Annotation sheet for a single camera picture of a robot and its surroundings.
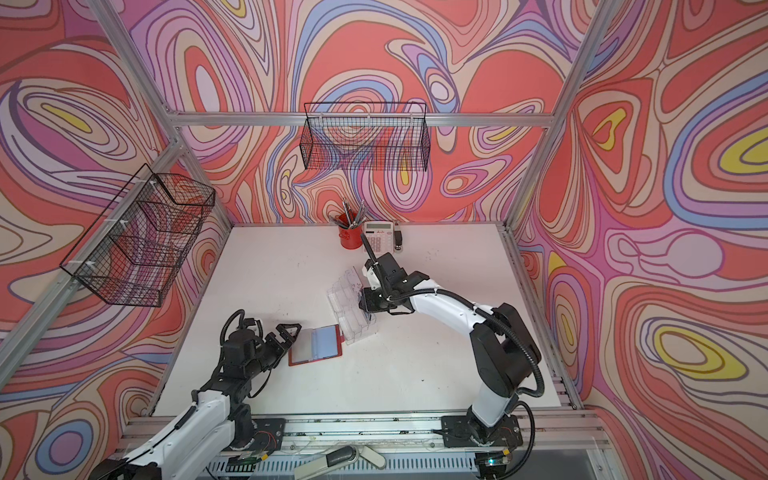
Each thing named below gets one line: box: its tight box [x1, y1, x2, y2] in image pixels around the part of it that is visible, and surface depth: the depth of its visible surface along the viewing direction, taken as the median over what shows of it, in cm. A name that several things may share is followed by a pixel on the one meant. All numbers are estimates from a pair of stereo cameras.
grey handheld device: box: [294, 445, 387, 480], surface depth 68 cm
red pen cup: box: [338, 224, 363, 250], surface depth 113 cm
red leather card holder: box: [288, 324, 345, 367], surface depth 90 cm
